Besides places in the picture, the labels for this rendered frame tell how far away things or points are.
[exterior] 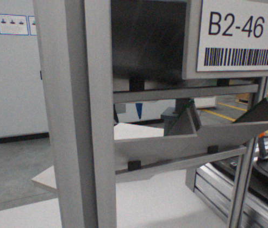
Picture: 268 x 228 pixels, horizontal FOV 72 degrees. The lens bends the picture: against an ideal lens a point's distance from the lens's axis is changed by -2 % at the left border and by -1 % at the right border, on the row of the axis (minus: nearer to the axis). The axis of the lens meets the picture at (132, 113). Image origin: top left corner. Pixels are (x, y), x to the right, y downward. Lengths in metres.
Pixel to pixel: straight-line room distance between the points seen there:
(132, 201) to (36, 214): 0.27
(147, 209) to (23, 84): 2.93
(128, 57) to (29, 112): 3.21
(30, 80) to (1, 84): 0.38
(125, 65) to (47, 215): 0.52
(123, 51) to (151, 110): 3.59
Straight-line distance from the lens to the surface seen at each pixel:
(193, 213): 0.62
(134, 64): 0.20
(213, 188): 0.60
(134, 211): 0.60
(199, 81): 0.33
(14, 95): 3.34
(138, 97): 0.25
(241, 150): 0.41
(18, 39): 3.28
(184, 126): 0.26
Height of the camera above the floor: 1.27
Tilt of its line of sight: 16 degrees down
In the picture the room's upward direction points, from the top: straight up
